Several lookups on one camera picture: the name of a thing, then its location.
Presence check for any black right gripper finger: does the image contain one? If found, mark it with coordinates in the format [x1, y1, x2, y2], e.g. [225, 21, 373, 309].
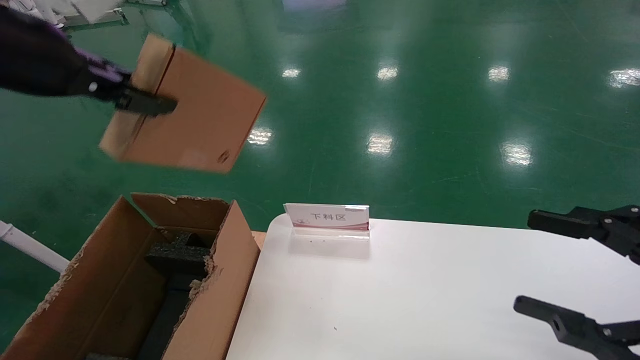
[513, 295, 640, 360]
[527, 204, 640, 266]

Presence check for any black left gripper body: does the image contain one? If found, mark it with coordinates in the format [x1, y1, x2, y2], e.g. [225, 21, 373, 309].
[0, 4, 132, 104]

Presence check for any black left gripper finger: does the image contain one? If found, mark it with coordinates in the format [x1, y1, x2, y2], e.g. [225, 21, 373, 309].
[114, 86, 179, 117]

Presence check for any small cardboard box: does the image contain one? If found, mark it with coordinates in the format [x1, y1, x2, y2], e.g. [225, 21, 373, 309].
[98, 32, 268, 175]

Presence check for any large open cardboard box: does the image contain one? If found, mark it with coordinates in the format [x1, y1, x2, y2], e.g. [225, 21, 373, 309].
[0, 192, 261, 360]

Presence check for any white pipe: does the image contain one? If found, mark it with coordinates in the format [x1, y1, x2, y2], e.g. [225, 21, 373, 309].
[0, 220, 71, 274]

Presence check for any acrylic table sign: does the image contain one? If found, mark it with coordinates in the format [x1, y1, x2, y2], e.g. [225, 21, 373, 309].
[283, 202, 371, 241]

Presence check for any white metal frame on floor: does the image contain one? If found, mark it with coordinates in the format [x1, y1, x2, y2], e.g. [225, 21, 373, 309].
[71, 0, 122, 23]

